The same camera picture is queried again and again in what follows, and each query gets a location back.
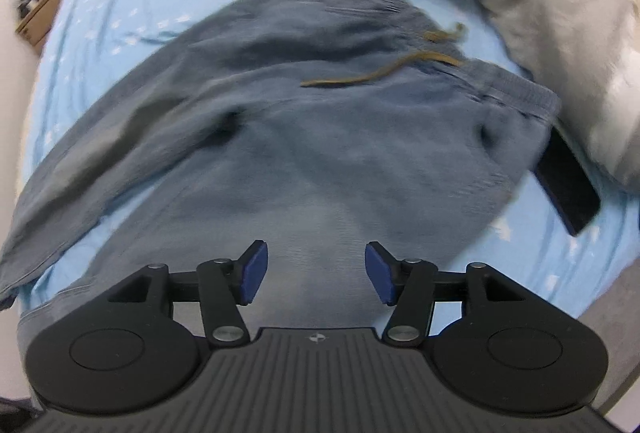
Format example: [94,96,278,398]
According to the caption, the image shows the blue denim jeans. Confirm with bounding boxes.
[1,0,559,347]

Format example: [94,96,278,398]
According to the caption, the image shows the brown wooden nightstand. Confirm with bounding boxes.
[15,0,61,56]

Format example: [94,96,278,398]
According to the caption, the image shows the light blue star bedsheet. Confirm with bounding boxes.
[18,0,639,315]

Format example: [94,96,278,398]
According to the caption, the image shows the black smartphone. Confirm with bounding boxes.
[533,127,601,237]

